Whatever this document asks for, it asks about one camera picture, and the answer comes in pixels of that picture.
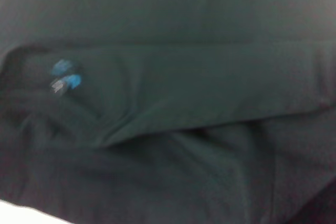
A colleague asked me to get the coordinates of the black t-shirt with white lettering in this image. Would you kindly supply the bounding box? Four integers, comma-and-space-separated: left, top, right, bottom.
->
0, 0, 336, 224

